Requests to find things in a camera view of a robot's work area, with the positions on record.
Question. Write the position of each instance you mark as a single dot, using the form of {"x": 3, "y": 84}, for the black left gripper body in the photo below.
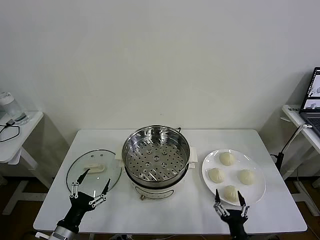
{"x": 77, "y": 210}

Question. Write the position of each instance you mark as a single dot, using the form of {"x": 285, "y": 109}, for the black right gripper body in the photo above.
{"x": 236, "y": 222}

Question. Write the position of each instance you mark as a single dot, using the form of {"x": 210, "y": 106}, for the dark grey open laptop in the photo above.
{"x": 312, "y": 117}

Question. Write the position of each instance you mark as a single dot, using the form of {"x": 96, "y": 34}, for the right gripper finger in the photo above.
{"x": 217, "y": 197}
{"x": 242, "y": 201}

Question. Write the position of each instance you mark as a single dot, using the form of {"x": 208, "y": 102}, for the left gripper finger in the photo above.
{"x": 74, "y": 190}
{"x": 105, "y": 190}

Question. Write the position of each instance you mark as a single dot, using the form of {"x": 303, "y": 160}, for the white steamed baozi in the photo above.
{"x": 231, "y": 193}
{"x": 216, "y": 175}
{"x": 227, "y": 158}
{"x": 245, "y": 176}

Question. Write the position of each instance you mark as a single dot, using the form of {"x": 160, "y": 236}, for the white oval plate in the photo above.
{"x": 250, "y": 192}

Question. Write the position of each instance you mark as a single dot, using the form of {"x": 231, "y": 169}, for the stainless steel steamer basket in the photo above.
{"x": 155, "y": 160}

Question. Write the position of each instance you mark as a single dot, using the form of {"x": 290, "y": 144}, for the clear bottle with white cap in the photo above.
{"x": 15, "y": 110}

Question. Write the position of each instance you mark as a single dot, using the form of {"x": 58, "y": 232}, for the white side table with bottle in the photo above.
{"x": 25, "y": 130}

